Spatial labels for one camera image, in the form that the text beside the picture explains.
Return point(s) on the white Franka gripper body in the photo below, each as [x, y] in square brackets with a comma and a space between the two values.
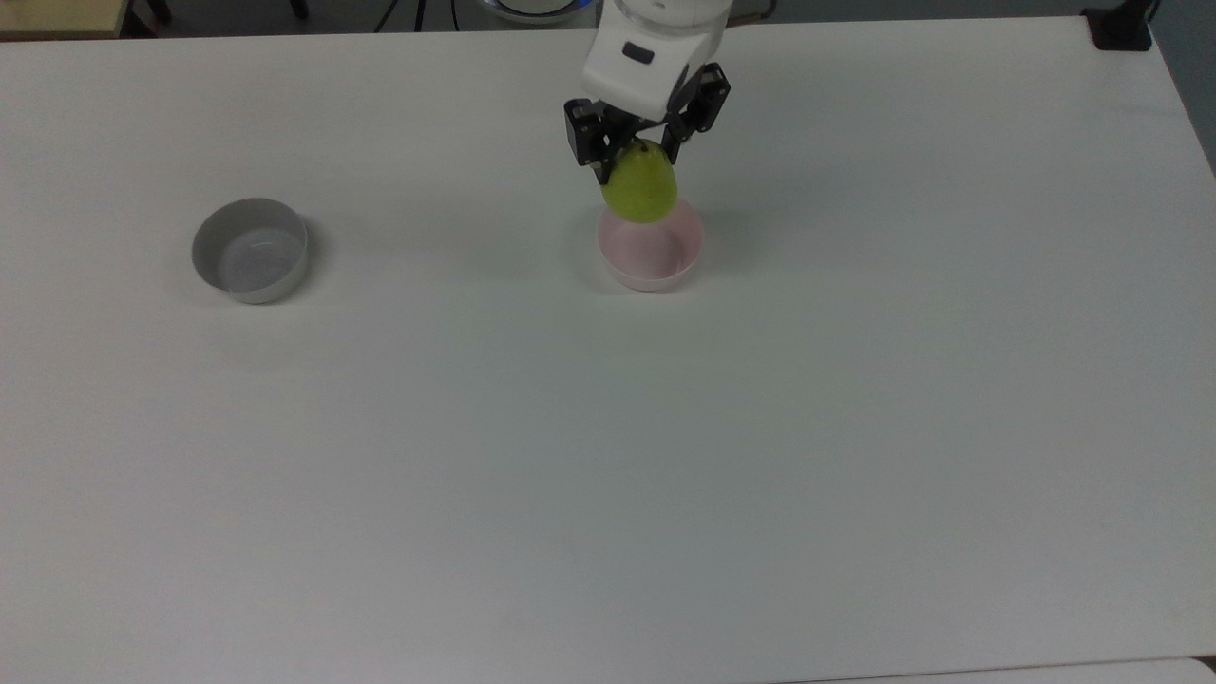
[638, 68]

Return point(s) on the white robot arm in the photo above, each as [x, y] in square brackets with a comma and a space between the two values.
[671, 11]

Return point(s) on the grey bowl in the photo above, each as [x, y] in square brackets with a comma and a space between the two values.
[251, 252]

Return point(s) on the black table clamp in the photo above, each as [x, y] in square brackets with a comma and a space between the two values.
[1121, 28]

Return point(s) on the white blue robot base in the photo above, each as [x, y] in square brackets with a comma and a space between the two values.
[532, 8]

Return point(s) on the pink bowl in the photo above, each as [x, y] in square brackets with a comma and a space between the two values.
[655, 255]

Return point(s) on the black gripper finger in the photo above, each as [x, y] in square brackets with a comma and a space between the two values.
[589, 133]
[699, 106]

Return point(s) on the green pear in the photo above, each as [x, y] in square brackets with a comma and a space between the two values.
[642, 186]

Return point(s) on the wooden side table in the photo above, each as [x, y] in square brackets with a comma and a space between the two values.
[59, 15]

